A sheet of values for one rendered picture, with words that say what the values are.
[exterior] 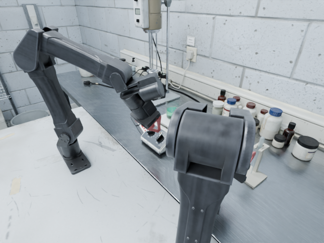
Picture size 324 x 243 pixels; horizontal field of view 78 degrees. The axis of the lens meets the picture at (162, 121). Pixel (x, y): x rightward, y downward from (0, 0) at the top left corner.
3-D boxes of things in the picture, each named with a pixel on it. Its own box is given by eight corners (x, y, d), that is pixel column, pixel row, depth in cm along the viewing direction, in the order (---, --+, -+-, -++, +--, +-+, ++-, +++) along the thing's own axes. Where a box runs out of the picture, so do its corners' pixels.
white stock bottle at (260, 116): (254, 128, 94) (259, 112, 90) (254, 122, 98) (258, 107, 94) (265, 129, 93) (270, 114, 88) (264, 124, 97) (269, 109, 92)
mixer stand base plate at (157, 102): (140, 112, 107) (140, 110, 107) (122, 99, 121) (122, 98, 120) (181, 97, 123) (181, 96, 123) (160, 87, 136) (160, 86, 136)
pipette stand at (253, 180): (253, 188, 64) (264, 158, 57) (232, 173, 69) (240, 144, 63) (267, 177, 68) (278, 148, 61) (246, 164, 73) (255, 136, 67)
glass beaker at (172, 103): (179, 114, 89) (180, 96, 84) (181, 121, 83) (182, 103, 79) (163, 114, 88) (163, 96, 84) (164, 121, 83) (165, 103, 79)
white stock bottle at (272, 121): (280, 138, 87) (290, 112, 80) (266, 141, 85) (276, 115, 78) (268, 129, 93) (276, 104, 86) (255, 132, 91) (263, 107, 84)
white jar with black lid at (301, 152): (289, 154, 78) (295, 140, 74) (295, 147, 82) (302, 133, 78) (308, 164, 74) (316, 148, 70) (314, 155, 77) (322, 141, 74)
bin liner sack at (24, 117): (29, 164, 199) (12, 130, 177) (23, 148, 221) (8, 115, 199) (63, 150, 217) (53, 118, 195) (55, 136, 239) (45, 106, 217)
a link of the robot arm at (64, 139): (80, 120, 74) (66, 119, 74) (68, 134, 66) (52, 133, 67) (84, 134, 77) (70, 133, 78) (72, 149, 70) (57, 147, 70)
